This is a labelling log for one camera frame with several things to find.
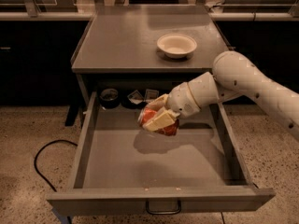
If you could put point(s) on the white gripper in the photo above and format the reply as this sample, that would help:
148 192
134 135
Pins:
182 101

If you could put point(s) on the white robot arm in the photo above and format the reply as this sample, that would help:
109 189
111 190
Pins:
232 75

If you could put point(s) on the open grey top drawer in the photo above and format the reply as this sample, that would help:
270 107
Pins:
118 166

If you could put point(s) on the grey cabinet with top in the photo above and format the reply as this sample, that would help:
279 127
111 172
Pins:
119 48

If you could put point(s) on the white packet right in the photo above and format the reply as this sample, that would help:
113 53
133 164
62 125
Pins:
151 95

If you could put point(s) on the white packet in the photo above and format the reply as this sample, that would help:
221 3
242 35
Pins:
151 95
135 97

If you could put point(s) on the black tray with packets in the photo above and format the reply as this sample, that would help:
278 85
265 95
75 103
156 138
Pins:
127 104

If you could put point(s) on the white packet left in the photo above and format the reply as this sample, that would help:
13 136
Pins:
135 97

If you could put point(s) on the black round container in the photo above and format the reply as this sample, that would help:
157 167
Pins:
109 98

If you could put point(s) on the black drawer handle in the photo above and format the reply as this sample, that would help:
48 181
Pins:
163 207

